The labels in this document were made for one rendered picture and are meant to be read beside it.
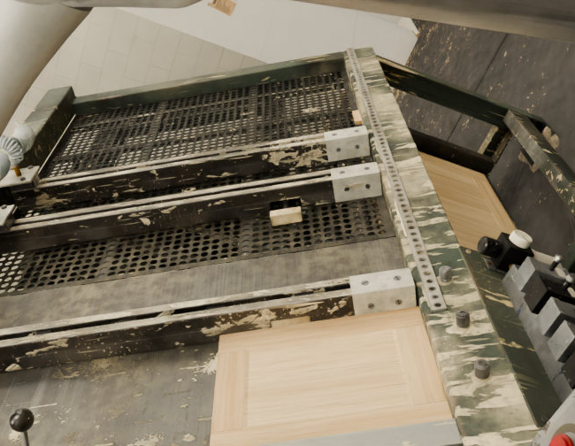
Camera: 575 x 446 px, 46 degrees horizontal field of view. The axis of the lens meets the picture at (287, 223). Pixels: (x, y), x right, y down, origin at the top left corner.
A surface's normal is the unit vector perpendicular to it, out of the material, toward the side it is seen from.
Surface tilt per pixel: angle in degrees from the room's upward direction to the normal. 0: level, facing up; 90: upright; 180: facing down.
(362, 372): 59
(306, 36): 90
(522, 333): 90
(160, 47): 90
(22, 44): 113
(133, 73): 90
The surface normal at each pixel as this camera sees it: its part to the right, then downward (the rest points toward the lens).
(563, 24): -0.04, 0.93
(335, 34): 0.01, 0.54
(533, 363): 0.36, -0.80
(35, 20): 0.32, 0.74
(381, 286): -0.17, -0.84
